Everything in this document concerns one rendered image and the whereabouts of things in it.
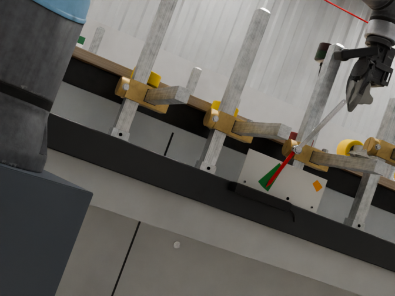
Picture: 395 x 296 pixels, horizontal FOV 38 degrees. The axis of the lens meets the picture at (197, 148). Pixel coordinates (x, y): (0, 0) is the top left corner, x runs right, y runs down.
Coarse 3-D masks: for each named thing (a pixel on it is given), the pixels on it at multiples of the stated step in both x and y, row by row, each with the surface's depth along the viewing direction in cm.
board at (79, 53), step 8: (80, 48) 158; (72, 56) 160; (80, 56) 158; (88, 56) 159; (96, 56) 159; (96, 64) 160; (104, 64) 160; (112, 64) 161; (112, 72) 162; (120, 72) 162; (128, 72) 163; (192, 96) 169; (192, 104) 169; (200, 104) 170; (208, 104) 171; (360, 176) 191; (384, 184) 193; (392, 184) 194
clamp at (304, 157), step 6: (288, 144) 161; (294, 144) 160; (306, 144) 161; (282, 150) 163; (288, 150) 160; (306, 150) 161; (312, 150) 161; (318, 150) 162; (294, 156) 160; (300, 156) 160; (306, 156) 161; (306, 162) 161; (312, 162) 162; (318, 168) 162; (324, 168) 163
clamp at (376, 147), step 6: (372, 138) 170; (366, 144) 171; (372, 144) 168; (378, 144) 168; (384, 144) 169; (390, 144) 170; (372, 150) 168; (378, 150) 168; (384, 150) 169; (390, 150) 170; (378, 156) 169; (384, 156) 169; (390, 156) 170; (390, 162) 171
